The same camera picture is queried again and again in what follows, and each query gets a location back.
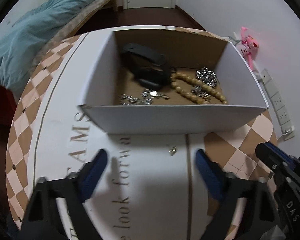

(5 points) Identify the teal blanket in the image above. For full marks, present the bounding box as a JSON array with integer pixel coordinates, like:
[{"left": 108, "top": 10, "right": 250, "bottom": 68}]
[{"left": 0, "top": 0, "right": 120, "bottom": 98}]

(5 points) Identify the thin silver chain necklace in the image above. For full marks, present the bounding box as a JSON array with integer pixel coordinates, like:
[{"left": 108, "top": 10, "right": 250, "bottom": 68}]
[{"left": 119, "top": 93, "right": 170, "bottom": 106}]

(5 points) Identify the white cardboard box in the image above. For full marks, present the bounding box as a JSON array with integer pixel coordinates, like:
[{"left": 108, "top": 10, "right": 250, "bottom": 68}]
[{"left": 77, "top": 25, "right": 269, "bottom": 134}]

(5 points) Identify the pink plush toy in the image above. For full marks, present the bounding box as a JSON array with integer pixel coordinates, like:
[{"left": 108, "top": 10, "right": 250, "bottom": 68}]
[{"left": 240, "top": 26, "right": 260, "bottom": 70}]

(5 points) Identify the checkered tablecloth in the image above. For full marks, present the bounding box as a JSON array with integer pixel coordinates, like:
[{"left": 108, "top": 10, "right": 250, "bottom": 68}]
[{"left": 5, "top": 26, "right": 278, "bottom": 240}]

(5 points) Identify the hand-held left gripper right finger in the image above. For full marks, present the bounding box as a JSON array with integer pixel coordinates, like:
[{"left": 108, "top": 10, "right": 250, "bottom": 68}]
[{"left": 195, "top": 149, "right": 282, "bottom": 240}]

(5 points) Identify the white power strip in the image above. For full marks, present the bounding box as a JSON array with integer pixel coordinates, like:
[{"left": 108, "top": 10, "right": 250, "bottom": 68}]
[{"left": 261, "top": 68, "right": 296, "bottom": 141}]

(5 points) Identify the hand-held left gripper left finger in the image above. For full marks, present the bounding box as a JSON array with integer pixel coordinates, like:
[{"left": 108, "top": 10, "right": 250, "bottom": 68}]
[{"left": 21, "top": 149, "right": 108, "bottom": 240}]

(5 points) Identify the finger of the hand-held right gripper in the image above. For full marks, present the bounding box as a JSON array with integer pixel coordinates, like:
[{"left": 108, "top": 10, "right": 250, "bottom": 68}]
[
  {"left": 265, "top": 142, "right": 297, "bottom": 167},
  {"left": 255, "top": 142, "right": 283, "bottom": 178}
]

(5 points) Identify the thick silver chain bracelet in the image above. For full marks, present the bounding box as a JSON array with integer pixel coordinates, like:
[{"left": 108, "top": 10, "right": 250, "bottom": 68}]
[{"left": 192, "top": 67, "right": 218, "bottom": 98}]

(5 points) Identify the black wristband watch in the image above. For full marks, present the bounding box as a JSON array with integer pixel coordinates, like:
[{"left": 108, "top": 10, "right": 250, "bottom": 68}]
[{"left": 120, "top": 43, "right": 172, "bottom": 91}]

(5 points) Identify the wooden bead bracelet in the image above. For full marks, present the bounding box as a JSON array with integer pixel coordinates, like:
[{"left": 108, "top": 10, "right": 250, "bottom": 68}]
[{"left": 170, "top": 72, "right": 228, "bottom": 105}]

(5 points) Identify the patterned mattress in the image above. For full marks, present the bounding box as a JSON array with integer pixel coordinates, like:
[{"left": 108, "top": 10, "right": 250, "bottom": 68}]
[{"left": 32, "top": 0, "right": 115, "bottom": 67}]

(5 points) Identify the red bed base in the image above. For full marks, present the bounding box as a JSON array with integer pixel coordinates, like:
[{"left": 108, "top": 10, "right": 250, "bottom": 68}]
[{"left": 0, "top": 84, "right": 19, "bottom": 138}]

